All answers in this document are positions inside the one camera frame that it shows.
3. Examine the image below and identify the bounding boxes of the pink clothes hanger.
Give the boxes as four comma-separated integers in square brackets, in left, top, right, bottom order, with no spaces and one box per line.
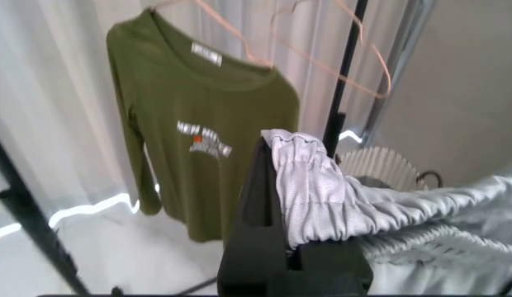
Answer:
[268,0,392,100]
[154,0,274,69]

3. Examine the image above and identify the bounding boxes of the green printed shirt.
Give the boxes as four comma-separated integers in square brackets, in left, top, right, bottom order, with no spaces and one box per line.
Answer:
[106,7,301,243]

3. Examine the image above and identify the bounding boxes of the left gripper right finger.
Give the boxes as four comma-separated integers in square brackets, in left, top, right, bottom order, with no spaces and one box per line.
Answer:
[287,237,373,296]

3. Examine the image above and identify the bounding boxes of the black clothes rack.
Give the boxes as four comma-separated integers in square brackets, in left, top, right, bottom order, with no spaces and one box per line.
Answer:
[0,0,369,296]

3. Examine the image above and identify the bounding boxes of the white laundry basket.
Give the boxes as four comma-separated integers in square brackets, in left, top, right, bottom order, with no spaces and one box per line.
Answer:
[337,146,443,193]

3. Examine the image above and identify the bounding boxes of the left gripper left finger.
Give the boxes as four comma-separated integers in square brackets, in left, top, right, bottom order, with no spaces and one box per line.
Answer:
[217,136,289,296]

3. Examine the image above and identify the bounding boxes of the white curtain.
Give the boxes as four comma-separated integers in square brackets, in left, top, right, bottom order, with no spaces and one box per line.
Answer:
[0,0,437,243]

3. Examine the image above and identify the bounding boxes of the pale grey shorts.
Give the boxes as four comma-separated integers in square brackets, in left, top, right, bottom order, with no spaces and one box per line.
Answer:
[260,128,512,296]

